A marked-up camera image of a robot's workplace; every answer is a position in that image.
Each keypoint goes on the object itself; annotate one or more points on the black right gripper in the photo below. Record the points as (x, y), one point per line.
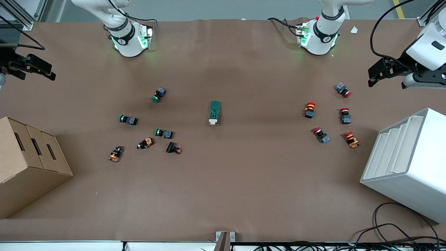
(7, 60)

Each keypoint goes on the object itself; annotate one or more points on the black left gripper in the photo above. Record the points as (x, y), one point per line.
(399, 66)

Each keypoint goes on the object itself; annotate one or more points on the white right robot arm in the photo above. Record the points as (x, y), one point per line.
(127, 38)

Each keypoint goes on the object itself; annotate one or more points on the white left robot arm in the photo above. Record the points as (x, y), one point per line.
(322, 33)

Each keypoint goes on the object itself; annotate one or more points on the red mushroom button grey base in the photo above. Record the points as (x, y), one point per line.
(345, 116)
(343, 89)
(322, 135)

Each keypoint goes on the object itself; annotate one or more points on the white paper scrap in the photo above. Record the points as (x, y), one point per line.
(354, 30)

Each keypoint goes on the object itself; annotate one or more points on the red mushroom button orange base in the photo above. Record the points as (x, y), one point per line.
(351, 139)
(309, 110)

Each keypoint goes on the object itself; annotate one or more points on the white stepped rack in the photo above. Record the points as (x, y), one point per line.
(407, 164)

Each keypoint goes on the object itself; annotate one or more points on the brown cardboard box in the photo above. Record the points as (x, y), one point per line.
(31, 164)

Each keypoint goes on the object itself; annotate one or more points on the aluminium frame profile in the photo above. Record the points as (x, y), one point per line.
(21, 14)
(430, 15)

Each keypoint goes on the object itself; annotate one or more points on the green push button switch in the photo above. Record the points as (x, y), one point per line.
(159, 94)
(129, 120)
(164, 133)

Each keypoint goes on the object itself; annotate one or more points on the black orange button switch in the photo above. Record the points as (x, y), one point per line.
(115, 154)
(145, 143)

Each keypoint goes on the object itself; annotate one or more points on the black red-tipped button switch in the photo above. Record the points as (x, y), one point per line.
(172, 147)

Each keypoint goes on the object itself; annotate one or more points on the white table edge rail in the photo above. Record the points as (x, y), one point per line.
(69, 246)

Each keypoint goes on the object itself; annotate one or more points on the grey metal table bracket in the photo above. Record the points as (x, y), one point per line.
(224, 238)

